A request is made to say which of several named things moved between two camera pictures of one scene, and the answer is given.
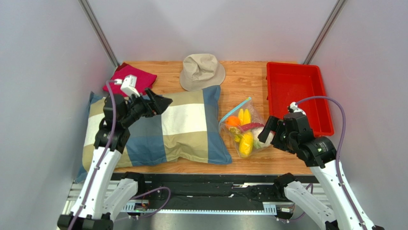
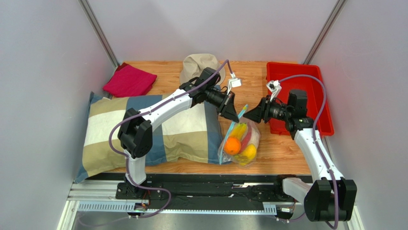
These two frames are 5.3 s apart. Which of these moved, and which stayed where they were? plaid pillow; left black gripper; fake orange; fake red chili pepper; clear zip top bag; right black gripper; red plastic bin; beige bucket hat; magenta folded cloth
Moved: clear zip top bag; fake red chili pepper; right black gripper; fake orange; left black gripper
Stayed: magenta folded cloth; plaid pillow; beige bucket hat; red plastic bin
